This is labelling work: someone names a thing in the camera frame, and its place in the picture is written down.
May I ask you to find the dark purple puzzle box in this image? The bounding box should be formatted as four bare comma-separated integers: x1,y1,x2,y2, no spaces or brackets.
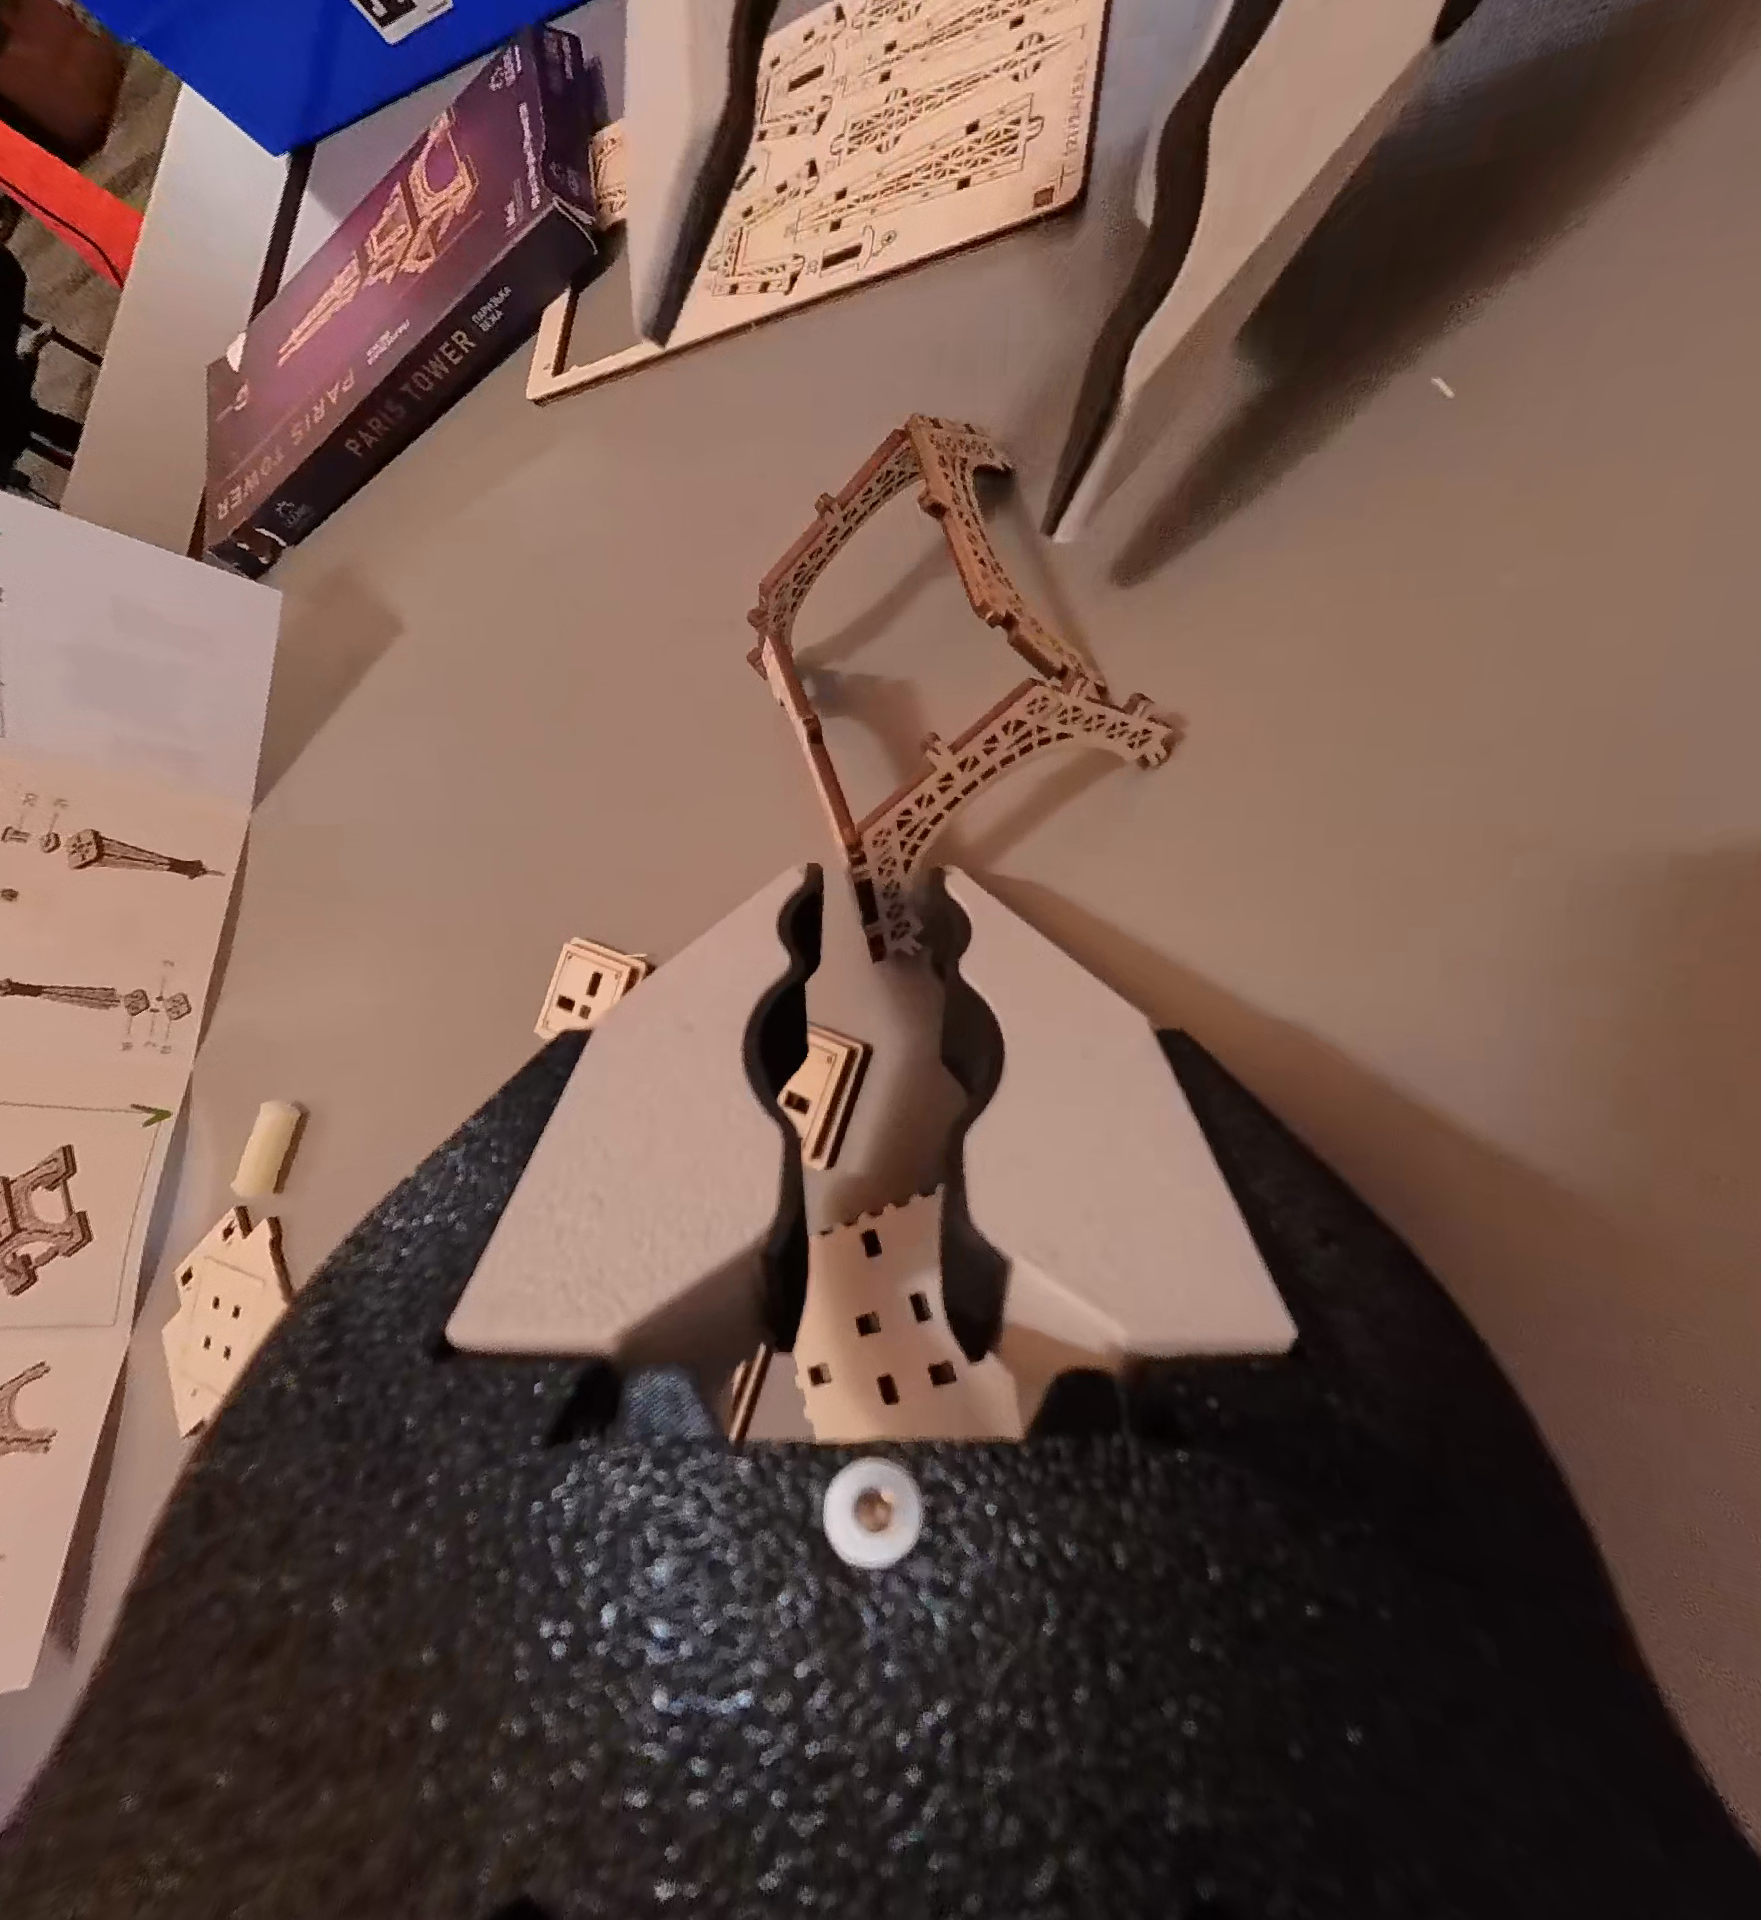
204,25,614,579

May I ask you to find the wooden lattice arch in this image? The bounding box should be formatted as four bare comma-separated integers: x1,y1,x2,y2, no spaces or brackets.
846,681,1177,966

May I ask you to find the small pale wax stick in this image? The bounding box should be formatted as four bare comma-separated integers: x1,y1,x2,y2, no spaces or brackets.
230,1096,308,1199

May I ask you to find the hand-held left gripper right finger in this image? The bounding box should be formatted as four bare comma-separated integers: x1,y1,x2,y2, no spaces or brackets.
944,862,1299,1441

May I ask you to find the cross-shaped wooden plate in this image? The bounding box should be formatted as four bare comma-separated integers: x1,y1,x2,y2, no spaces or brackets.
161,1204,295,1441

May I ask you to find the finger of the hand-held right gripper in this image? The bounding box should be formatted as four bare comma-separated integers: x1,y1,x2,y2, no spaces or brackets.
1040,0,1456,544
624,0,780,345

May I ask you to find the folded paper instruction sheet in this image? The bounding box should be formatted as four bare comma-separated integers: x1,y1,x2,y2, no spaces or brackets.
0,456,287,1712

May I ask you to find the wooden sheet with long parts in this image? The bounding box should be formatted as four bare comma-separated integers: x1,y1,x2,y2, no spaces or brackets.
524,0,1110,406

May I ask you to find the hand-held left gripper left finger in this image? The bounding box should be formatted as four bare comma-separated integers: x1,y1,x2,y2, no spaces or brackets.
443,862,828,1404

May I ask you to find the grey desk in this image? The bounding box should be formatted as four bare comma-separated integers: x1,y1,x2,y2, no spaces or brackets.
62,0,1761,1920

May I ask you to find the wooden arch frame assembly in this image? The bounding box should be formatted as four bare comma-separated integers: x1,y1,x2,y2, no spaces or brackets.
747,415,1129,964

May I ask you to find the blue bin with printed tag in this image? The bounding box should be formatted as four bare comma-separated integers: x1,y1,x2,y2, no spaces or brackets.
77,0,584,158

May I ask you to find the serrated square wooden plate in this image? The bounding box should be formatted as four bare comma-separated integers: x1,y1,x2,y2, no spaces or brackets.
796,1186,1006,1446

